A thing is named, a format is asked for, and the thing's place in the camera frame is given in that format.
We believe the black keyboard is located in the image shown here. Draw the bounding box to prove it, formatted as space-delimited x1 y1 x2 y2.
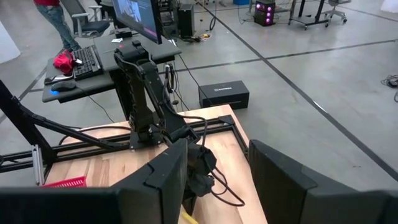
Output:
71 45 104 81

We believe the black computer mouse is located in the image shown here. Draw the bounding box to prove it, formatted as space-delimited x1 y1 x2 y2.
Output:
50 80 78 93

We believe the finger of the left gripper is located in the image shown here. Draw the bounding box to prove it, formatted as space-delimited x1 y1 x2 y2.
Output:
183 189 200 217

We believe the red cloth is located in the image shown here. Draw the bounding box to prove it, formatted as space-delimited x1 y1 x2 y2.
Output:
52 49 77 75

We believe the black computer tower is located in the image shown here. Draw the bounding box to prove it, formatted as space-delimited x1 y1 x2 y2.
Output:
177 2 197 39

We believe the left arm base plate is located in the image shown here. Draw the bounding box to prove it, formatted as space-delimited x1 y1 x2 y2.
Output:
129 130 165 150

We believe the black mouse cable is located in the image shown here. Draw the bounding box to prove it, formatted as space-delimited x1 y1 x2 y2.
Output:
86 93 116 124

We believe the silver metal bracket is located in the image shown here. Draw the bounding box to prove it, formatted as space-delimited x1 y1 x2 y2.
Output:
30 144 46 187

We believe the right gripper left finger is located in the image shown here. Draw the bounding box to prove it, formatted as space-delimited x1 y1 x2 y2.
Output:
119 138 190 224

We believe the black rolling desk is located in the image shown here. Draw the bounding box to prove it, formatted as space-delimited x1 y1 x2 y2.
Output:
287 0 331 31

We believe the black floor cable bundle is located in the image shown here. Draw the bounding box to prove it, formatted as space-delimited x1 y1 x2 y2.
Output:
379 73 398 103

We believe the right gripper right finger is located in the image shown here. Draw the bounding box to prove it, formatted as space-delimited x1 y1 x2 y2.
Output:
248 139 318 224

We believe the black desk device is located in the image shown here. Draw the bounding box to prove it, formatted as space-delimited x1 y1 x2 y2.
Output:
114 27 134 39

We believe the computer monitor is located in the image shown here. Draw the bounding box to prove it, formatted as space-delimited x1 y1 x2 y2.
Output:
111 0 164 45

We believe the black cardboard box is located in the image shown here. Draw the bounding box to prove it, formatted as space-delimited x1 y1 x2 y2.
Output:
198 80 251 110

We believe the black desk cable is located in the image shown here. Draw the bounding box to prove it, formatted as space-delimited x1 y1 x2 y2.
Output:
177 54 203 91

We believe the computer tower with pink lights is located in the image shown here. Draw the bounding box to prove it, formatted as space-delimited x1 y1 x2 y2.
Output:
253 0 277 27

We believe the person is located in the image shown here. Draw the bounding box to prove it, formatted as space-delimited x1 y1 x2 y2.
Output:
33 0 83 52

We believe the grey office chair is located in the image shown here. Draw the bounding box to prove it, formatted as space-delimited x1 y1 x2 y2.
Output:
320 0 349 25

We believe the black office chair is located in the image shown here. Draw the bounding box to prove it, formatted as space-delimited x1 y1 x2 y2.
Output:
59 0 112 39

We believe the red plastic basket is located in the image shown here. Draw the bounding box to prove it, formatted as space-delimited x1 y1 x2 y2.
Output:
41 175 88 189

